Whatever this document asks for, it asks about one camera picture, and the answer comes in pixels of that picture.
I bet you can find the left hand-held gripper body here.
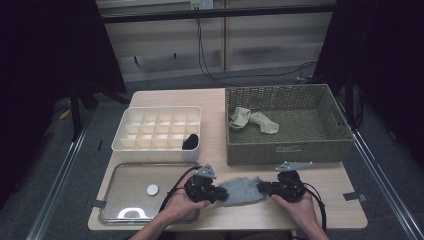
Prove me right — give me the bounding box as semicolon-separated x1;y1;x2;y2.
183;163;221;205

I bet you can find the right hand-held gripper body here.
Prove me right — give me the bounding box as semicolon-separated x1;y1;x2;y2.
271;160;314;204

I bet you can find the black sock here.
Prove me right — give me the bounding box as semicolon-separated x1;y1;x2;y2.
181;133;200;151

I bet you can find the beige sock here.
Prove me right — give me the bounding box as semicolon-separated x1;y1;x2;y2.
228;106;252;131
249;110;281;136

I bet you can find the green woven basket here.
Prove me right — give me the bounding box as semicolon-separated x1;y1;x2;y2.
224;83;356;167

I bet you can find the clear plastic lid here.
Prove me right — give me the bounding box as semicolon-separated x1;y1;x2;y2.
98;161;202;225

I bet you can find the cream divided storage box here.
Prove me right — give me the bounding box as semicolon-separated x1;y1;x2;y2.
110;105;203;164

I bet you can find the person's left hand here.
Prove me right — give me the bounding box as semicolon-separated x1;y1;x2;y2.
163;184;213;223

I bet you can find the person's right hand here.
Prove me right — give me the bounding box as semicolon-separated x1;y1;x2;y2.
270;191;320;232

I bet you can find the grey tape piece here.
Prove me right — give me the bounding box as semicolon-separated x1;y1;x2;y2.
87;199;107;210
343;192;368;203

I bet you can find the black metal stand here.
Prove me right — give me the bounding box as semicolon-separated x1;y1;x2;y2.
343;71;356;130
68;76;101;143

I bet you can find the dark curtain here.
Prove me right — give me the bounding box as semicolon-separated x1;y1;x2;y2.
311;0;424;169
0;0;128;209

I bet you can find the black crossbar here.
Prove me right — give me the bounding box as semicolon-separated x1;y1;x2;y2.
99;4;336;24

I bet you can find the left hand-held gripper cable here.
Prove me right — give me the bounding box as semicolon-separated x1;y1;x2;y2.
158;165;202;215

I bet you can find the hand-held gripper cable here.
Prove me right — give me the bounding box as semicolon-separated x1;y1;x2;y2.
304;182;328;233
158;165;202;215

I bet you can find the right hand-held gripper cable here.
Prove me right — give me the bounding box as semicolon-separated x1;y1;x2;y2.
304;182;328;233

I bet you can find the metal floor rail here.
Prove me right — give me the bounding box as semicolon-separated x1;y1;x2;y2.
25;128;90;240
336;99;424;240

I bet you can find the black power cable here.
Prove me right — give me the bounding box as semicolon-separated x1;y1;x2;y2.
196;18;240;88
213;60;318;83

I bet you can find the wall socket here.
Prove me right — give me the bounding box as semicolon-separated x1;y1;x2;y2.
189;0;215;10

